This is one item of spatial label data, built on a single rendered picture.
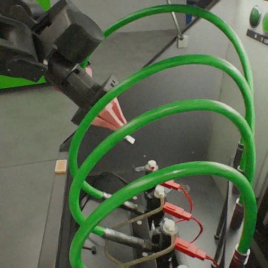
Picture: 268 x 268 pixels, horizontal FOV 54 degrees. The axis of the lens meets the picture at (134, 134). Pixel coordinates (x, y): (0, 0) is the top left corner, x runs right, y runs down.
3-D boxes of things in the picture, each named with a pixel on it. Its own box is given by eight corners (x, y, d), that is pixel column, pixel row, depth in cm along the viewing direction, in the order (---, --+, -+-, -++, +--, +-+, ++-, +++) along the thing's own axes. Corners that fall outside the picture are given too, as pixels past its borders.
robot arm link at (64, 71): (40, 58, 50) (25, 68, 45) (60, 31, 46) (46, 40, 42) (68, 84, 52) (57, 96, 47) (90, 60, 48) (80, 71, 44)
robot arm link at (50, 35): (-4, 33, 43) (1, 71, 39) (32, -26, 37) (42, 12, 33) (59, 60, 52) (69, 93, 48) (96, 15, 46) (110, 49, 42)
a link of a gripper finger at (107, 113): (135, 134, 48) (97, 99, 45) (109, 154, 52) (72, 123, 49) (139, 116, 54) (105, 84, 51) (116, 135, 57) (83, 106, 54)
